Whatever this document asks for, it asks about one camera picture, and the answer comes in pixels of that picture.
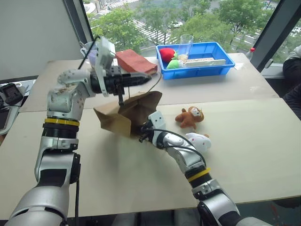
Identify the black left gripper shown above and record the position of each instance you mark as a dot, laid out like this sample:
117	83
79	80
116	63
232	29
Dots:
115	81

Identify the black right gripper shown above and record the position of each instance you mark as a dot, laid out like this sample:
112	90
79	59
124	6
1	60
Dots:
147	134

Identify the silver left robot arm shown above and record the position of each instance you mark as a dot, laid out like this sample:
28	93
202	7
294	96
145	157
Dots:
53	162

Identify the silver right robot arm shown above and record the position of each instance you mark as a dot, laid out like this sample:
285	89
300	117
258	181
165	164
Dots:
187	161

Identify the red strawberry plush toy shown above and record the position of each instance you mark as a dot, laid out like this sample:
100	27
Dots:
166	54

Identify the green plush toy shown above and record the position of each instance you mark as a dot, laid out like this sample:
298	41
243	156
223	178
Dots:
174	64

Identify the brown monkey plush toy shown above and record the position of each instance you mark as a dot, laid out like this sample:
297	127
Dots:
189	117

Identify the white rabbit plush toy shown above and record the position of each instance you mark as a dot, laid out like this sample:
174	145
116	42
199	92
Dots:
200	141

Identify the clear plastic measuring jug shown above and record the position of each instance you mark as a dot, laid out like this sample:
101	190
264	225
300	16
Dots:
88	50

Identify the clear plastic cup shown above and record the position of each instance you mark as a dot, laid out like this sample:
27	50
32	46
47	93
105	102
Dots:
185	46

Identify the blue plastic tray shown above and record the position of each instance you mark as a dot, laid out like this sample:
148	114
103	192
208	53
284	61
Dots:
200	70

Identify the white power strip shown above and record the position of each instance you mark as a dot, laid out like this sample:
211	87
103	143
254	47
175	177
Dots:
204	62

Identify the clear bottle with red cap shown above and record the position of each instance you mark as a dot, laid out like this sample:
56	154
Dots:
250	53

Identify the black charger box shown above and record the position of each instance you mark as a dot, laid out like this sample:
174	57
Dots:
11	93

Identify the white flat device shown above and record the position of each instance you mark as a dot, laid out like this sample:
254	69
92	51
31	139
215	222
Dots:
7	120

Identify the person in dark clothes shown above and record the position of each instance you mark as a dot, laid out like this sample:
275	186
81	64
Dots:
292	80

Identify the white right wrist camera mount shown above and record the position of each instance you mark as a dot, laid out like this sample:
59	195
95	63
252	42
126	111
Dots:
157	120

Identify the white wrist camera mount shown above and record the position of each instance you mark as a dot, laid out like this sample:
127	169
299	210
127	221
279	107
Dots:
157	120
105	55

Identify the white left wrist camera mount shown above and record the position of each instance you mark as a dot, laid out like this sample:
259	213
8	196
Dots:
105	55

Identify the dark window frame post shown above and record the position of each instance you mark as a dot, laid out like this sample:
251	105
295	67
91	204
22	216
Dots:
77	18
275	30

